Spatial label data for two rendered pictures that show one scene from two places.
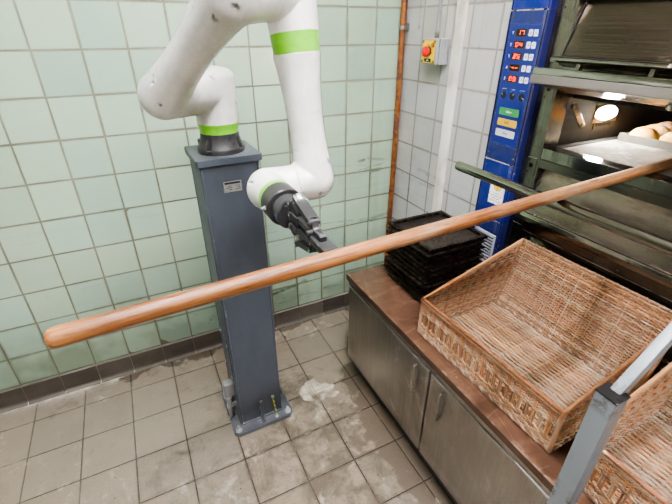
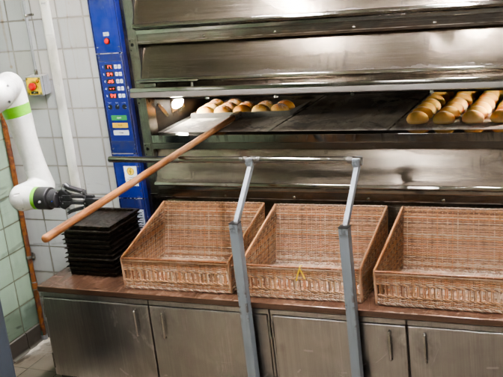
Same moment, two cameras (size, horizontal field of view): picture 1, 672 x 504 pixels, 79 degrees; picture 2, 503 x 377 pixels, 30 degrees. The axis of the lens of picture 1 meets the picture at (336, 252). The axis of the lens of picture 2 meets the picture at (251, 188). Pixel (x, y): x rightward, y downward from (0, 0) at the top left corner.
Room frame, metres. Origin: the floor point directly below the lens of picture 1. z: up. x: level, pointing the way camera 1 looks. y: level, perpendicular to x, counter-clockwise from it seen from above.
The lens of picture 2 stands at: (-2.46, 1.69, 2.17)
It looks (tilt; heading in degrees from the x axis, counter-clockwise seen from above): 16 degrees down; 322
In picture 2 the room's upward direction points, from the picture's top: 7 degrees counter-clockwise
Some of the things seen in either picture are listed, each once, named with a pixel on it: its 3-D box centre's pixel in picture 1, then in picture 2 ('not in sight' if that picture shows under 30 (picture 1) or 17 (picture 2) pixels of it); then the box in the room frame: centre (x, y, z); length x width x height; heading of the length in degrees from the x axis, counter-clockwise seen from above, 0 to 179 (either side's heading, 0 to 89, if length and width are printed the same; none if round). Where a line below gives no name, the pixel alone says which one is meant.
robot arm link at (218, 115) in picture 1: (211, 100); not in sight; (1.30, 0.38, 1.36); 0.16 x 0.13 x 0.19; 141
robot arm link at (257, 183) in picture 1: (272, 190); (27, 197); (0.99, 0.16, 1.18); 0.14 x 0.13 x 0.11; 26
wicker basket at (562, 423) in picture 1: (533, 325); (195, 244); (1.02, -0.63, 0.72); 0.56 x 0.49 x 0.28; 28
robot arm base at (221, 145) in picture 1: (216, 137); not in sight; (1.36, 0.40, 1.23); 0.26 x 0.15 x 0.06; 27
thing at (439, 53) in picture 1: (434, 51); (37, 84); (1.94, -0.43, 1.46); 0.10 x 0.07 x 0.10; 26
